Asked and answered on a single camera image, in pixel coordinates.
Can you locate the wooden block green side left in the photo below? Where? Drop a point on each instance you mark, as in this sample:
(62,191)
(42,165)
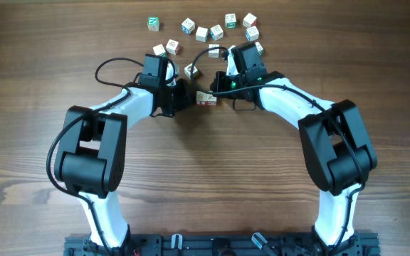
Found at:
(160,50)

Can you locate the wooden block red pattern top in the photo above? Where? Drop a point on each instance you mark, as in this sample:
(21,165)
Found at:
(211,100)

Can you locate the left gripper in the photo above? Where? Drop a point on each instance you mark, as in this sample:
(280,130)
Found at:
(187,99)

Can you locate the plain white wooden block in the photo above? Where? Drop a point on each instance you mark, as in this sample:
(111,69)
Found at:
(202,34)

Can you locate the wooden block M top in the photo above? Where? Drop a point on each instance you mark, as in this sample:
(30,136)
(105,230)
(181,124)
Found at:
(213,50)

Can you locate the wooden block blue P side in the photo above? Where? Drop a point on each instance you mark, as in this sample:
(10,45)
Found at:
(252,33)

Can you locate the wooden block green Z side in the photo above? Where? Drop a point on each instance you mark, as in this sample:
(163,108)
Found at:
(230,20)

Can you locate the wooden block shell top red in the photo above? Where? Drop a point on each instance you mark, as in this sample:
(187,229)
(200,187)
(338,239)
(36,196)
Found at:
(172,47)

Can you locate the wooden block red U side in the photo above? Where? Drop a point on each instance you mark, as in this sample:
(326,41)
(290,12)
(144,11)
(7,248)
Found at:
(200,98)

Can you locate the wooden block green Z top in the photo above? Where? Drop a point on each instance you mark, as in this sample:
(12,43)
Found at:
(153,23)

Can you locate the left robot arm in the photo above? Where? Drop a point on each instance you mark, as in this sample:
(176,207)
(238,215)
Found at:
(86,160)

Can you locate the wooden block green side right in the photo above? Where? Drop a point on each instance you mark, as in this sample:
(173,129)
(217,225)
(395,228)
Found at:
(259,48)

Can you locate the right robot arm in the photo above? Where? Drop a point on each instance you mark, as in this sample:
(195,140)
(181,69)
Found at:
(337,150)

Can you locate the wooden block blue X side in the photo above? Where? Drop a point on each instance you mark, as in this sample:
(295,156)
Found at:
(216,32)

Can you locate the wooden block yellow side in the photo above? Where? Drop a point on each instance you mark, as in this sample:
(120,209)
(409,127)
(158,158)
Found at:
(191,71)

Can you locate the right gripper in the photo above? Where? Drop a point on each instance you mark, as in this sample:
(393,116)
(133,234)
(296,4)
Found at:
(218,86)

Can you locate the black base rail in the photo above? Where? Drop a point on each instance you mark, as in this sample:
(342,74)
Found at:
(362,244)

